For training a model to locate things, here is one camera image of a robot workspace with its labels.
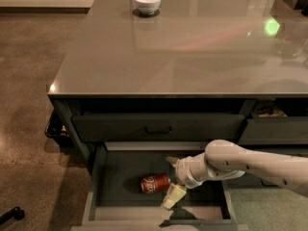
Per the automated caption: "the dark cabinet counter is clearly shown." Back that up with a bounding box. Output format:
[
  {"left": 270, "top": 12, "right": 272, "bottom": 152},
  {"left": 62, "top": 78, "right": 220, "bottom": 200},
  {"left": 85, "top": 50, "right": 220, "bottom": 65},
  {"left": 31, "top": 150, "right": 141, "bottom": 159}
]
[{"left": 48, "top": 0, "right": 308, "bottom": 163}]

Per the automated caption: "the dark drawer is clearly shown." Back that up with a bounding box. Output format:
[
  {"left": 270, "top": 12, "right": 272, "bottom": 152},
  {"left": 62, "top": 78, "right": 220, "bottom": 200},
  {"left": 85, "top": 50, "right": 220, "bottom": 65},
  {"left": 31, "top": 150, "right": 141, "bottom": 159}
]
[
  {"left": 239, "top": 116, "right": 308, "bottom": 145},
  {"left": 72, "top": 113, "right": 244, "bottom": 141}
]

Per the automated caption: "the open middle drawer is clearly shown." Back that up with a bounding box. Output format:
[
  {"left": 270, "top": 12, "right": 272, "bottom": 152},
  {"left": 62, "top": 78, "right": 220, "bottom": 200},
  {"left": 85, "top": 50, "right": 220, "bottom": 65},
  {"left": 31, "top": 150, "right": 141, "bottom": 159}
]
[{"left": 71, "top": 142, "right": 248, "bottom": 231}]

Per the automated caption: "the dark top left drawer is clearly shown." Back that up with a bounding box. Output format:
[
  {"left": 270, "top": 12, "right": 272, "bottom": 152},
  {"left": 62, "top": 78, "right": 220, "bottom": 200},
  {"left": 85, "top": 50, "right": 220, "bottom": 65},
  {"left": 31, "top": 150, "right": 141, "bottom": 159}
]
[{"left": 72, "top": 113, "right": 244, "bottom": 141}]

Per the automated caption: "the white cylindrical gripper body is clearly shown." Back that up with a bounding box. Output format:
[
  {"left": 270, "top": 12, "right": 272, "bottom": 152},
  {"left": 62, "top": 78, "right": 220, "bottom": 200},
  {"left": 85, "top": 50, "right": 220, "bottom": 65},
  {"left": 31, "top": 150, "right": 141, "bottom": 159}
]
[{"left": 175, "top": 153, "right": 208, "bottom": 189}]

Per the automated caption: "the dark top right drawer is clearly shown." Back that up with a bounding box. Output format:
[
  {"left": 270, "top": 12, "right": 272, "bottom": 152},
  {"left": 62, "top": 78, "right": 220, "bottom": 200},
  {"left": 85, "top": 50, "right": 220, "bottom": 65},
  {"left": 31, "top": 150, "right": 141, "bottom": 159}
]
[{"left": 239, "top": 116, "right": 308, "bottom": 145}]

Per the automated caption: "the red coke can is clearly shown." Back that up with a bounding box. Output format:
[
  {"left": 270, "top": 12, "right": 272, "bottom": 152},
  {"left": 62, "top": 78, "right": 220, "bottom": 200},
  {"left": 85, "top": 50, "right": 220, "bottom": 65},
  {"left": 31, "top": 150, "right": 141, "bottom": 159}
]
[{"left": 141, "top": 173, "right": 170, "bottom": 193}]

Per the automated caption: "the black bin beside cabinet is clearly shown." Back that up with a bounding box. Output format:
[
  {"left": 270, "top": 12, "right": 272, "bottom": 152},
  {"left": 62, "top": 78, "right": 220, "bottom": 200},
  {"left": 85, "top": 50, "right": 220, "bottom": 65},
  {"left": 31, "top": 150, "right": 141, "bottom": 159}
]
[{"left": 44, "top": 111, "right": 72, "bottom": 147}]

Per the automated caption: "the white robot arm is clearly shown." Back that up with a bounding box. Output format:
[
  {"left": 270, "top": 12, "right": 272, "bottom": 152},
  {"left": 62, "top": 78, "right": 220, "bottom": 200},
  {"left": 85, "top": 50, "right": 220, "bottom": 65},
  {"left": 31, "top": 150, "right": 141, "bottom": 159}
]
[{"left": 162, "top": 140, "right": 308, "bottom": 209}]

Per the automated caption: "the black object on floor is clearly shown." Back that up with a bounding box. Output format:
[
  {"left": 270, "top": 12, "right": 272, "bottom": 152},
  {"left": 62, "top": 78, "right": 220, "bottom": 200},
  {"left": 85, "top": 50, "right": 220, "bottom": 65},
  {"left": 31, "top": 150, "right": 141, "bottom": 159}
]
[{"left": 0, "top": 206, "right": 25, "bottom": 225}]

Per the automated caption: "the snack bag in drawer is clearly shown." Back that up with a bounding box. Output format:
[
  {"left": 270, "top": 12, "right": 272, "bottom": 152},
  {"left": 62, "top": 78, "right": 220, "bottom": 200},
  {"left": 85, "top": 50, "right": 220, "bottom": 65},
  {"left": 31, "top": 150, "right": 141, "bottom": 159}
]
[{"left": 252, "top": 100, "right": 287, "bottom": 117}]

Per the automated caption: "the white ceramic bowl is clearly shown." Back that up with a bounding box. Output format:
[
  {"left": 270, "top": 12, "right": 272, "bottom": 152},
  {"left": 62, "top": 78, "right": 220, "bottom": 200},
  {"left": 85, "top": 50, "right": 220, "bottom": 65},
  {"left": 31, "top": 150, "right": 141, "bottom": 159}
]
[{"left": 134, "top": 0, "right": 162, "bottom": 15}]

